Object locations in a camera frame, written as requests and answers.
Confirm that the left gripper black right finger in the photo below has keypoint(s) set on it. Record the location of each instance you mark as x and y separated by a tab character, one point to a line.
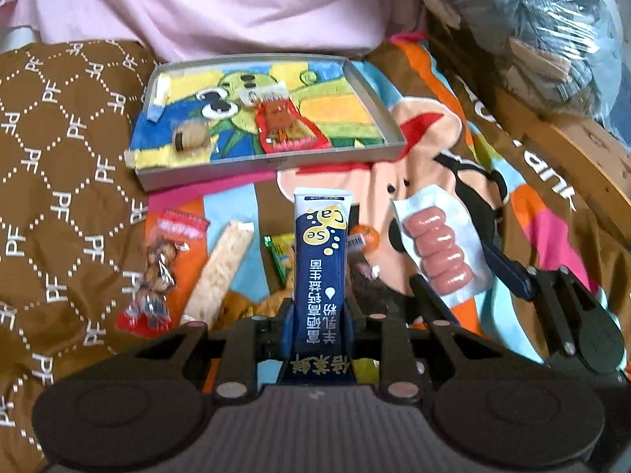
414	362

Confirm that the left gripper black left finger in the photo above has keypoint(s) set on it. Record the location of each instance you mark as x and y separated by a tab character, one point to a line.
193	352

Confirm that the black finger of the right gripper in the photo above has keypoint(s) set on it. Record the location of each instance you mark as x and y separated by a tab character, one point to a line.
434	300
512	274

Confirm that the sausage pack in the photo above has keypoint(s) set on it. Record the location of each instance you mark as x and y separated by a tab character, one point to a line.
438	234

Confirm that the blue milk powder sachet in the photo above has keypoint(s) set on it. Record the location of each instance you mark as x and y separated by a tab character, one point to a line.
318	351

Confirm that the grey cardboard tray box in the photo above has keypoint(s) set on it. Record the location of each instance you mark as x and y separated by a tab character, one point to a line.
375	91

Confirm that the small orange mandarin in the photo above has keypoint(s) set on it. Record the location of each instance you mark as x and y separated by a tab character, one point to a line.
363	239

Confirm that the rice cracker bar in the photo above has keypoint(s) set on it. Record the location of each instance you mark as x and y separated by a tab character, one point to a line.
217	274

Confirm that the colourful cartoon blanket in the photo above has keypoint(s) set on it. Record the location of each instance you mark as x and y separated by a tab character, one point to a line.
509	191

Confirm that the green yellow snack packet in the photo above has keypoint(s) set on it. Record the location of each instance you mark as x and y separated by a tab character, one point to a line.
282	249

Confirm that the red nut snack bag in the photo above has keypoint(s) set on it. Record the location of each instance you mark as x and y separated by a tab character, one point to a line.
174	254

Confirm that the brown PF patterned quilt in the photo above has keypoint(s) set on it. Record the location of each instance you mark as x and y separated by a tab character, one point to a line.
72	219

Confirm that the round wrapped biscuit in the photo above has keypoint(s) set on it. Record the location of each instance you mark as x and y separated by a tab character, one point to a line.
190	135

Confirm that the red snack packet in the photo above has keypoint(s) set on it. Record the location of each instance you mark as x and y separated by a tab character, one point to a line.
281	127

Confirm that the colourful crocodile drawing paper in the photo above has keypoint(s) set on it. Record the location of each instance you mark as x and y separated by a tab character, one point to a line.
319	89

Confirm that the plastic bag of clothes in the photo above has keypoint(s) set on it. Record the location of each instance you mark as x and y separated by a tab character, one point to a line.
558	56

